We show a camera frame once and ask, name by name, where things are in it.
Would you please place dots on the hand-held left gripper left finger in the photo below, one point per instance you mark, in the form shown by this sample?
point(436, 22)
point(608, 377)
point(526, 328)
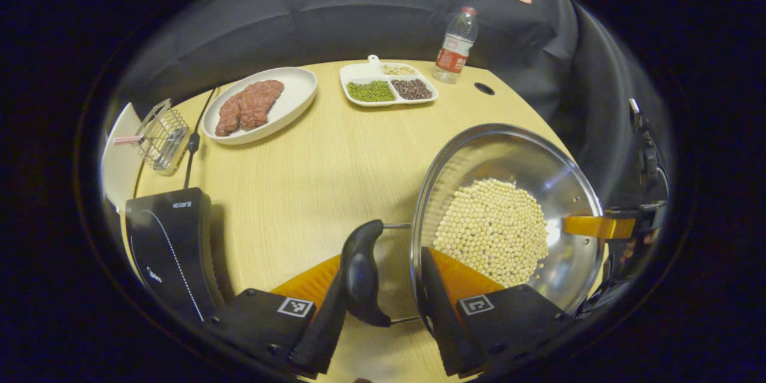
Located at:
point(317, 341)

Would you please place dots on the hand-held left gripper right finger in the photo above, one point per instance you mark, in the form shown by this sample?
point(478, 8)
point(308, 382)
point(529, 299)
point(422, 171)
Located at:
point(440, 323)

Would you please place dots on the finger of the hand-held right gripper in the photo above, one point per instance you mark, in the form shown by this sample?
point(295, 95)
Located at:
point(598, 227)

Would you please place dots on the black induction cooktop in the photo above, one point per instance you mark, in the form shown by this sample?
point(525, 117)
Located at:
point(173, 239)

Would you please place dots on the pile of soybeans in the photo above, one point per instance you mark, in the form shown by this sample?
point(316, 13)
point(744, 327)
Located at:
point(491, 233)

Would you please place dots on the clear plastic water bottle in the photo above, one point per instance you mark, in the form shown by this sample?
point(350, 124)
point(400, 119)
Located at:
point(455, 48)

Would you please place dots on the heap of dark red beans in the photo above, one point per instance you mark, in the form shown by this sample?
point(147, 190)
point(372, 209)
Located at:
point(412, 90)

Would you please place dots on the heap of green mung beans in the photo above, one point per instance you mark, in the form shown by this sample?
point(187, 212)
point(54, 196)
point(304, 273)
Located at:
point(371, 91)

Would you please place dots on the raw meat slice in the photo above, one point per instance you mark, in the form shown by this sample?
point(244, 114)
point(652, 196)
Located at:
point(260, 105)
point(228, 115)

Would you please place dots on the round white plate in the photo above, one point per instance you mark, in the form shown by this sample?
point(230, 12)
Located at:
point(293, 96)

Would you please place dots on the heap of pale beans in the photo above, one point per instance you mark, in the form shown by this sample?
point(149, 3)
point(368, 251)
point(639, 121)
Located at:
point(398, 70)

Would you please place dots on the white toaster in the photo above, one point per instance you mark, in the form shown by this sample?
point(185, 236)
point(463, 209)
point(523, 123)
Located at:
point(119, 173)

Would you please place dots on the white divided dish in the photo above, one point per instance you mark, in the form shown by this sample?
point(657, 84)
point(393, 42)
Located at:
point(359, 72)

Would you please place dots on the pink striped straw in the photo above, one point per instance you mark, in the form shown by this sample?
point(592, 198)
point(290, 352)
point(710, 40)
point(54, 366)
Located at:
point(127, 140)

